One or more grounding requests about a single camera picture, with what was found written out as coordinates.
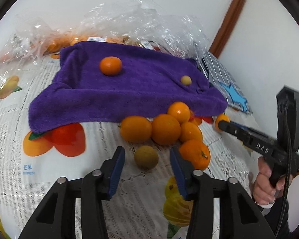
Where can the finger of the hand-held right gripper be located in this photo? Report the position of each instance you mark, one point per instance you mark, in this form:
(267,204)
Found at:
(254,130)
(235,132)

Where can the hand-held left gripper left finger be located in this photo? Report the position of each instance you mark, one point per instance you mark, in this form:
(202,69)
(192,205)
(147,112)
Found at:
(116,173)

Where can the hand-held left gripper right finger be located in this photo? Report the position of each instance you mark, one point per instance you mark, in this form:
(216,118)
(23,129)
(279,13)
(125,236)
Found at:
(178,173)

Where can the orange tangerine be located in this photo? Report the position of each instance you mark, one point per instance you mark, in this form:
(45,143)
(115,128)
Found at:
(195,153)
(191,132)
(221,120)
(166,129)
(111,65)
(178,112)
(136,129)

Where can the large tan longan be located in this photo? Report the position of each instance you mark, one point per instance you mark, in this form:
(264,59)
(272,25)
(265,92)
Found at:
(146,157)

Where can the person's right forearm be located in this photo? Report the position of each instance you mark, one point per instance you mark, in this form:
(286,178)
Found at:
(276,219)

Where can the person's right hand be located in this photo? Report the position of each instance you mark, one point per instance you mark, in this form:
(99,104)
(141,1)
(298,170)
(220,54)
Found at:
(263,181)

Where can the checked cloth with blue star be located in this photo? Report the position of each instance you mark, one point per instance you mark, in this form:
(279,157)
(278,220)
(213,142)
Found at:
(221,79)

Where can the small tan longan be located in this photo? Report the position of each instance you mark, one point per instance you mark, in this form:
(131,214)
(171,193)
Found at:
(186,80)

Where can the fruit printed tablecloth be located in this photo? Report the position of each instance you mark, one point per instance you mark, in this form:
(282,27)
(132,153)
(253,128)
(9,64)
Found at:
(39,179)

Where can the purple towel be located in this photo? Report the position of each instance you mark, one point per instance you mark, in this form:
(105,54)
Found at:
(139,89)

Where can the pile of bagged tangerines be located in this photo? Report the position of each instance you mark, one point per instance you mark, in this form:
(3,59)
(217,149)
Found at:
(72,39)

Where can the clear plastic bag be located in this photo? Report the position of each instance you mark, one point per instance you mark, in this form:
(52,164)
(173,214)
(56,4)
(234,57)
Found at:
(119,22)

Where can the brown wooden door frame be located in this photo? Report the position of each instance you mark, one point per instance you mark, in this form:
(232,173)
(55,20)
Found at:
(233,15)

